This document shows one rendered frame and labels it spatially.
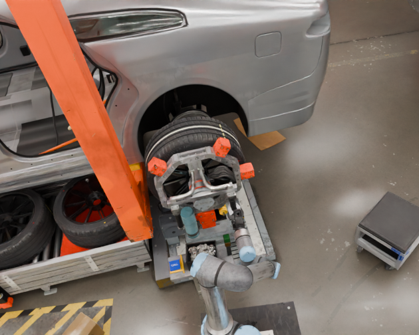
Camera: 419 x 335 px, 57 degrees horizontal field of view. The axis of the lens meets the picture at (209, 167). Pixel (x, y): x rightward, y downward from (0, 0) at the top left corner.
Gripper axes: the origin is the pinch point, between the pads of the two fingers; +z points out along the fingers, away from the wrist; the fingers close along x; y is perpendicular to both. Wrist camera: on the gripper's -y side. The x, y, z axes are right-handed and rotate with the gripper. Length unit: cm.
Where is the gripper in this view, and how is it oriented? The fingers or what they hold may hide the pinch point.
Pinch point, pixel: (232, 204)
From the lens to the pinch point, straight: 239.0
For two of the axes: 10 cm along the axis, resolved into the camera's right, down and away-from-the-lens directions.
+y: 1.3, 6.8, 7.2
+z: -1.9, -6.9, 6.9
